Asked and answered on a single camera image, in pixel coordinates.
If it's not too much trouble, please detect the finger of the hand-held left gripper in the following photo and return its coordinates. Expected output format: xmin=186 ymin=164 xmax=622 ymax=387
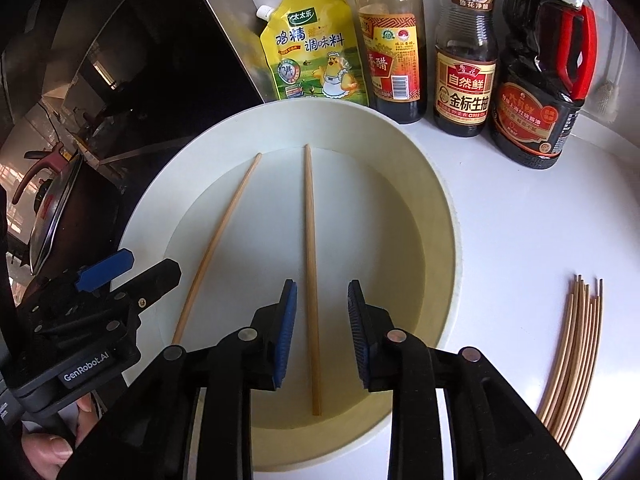
xmin=102 ymin=259 xmax=182 ymax=311
xmin=50 ymin=249 xmax=136 ymax=295

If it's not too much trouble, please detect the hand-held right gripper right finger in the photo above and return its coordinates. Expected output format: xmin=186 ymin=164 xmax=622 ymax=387
xmin=347 ymin=280 xmax=583 ymax=480

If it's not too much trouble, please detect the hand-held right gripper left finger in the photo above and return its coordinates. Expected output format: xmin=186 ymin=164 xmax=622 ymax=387
xmin=57 ymin=280 xmax=298 ymax=480

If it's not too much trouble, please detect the single wooden chopstick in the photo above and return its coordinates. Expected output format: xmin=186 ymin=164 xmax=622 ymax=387
xmin=171 ymin=153 xmax=263 ymax=347
xmin=303 ymin=144 xmax=322 ymax=417

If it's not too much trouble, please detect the white round bowl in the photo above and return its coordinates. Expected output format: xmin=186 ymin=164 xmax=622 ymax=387
xmin=116 ymin=101 xmax=457 ymax=480

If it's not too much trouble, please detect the bundle of wooden chopsticks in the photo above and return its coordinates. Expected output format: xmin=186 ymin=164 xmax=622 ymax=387
xmin=550 ymin=274 xmax=605 ymax=448

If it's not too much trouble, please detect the person's left hand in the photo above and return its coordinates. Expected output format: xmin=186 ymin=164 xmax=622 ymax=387
xmin=20 ymin=392 xmax=103 ymax=480

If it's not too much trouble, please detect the dark brown cooking pot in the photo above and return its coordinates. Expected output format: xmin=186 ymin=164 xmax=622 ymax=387
xmin=30 ymin=165 xmax=126 ymax=291

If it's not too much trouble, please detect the black glass stove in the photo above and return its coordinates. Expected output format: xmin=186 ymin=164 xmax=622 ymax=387
xmin=0 ymin=0 xmax=266 ymax=281

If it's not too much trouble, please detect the soy sauce bottle brown label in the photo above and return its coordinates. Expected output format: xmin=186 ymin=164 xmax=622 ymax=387
xmin=429 ymin=0 xmax=500 ymax=138

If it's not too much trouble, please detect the yellow seasoning pouch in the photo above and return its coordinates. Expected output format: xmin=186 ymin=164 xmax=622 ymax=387
xmin=256 ymin=0 xmax=370 ymax=107

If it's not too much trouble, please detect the vinegar bottle with yellow cap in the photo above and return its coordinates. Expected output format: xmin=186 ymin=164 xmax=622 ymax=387
xmin=354 ymin=0 xmax=428 ymax=125

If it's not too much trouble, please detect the white dish brush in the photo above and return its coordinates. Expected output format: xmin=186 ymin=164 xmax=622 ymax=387
xmin=597 ymin=45 xmax=628 ymax=122

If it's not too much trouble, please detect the dark sauce jug red handle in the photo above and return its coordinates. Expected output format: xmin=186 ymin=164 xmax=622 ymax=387
xmin=487 ymin=0 xmax=598 ymax=170

